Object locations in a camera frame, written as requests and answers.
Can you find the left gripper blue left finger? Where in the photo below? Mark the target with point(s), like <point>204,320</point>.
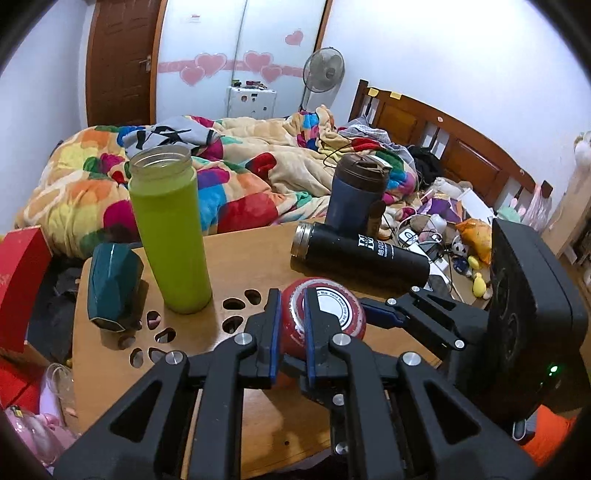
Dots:
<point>262,363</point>

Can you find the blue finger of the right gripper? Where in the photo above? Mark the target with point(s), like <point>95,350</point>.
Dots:
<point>382,314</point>

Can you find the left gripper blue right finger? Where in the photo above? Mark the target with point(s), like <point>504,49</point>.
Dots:
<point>325,371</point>

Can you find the red thermos cup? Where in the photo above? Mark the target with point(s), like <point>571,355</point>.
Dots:
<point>332,297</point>

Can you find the black thermos lying down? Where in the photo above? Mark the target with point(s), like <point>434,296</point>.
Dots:
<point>359,256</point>

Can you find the teal faceted cup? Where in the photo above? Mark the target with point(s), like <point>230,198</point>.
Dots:
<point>114,276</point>

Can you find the wooden table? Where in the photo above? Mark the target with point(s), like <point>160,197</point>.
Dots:
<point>279,427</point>

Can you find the white power strip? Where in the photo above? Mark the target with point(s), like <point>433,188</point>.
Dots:
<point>438,266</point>

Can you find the yellow plush toy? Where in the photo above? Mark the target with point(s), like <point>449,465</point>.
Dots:
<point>481,287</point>

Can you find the orange snack bag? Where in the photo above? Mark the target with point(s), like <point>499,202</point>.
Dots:
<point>478,237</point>

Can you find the dark blue tumbler brown lid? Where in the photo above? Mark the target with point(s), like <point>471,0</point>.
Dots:
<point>357,201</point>

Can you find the white paper card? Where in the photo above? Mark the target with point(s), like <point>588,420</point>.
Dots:
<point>475,207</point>

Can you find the colourful patchwork blanket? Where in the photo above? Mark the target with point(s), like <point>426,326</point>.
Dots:
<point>269,172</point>

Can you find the black clothing pile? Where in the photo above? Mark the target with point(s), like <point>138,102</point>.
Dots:
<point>427,165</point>

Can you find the green bottle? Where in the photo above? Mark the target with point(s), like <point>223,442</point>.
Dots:
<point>163,194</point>

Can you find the wooden headboard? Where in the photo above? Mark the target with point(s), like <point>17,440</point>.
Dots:
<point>464,153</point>

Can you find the white small cabinet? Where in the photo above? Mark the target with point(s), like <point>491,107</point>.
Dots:
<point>254,102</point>

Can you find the red box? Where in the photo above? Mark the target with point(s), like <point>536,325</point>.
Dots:
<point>25,257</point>

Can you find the standing fan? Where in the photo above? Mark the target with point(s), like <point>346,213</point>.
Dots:
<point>323,71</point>

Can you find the white sliding wardrobe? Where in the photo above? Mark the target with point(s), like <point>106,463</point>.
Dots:
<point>205,47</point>

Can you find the brown wooden door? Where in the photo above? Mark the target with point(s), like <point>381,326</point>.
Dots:
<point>118,62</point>

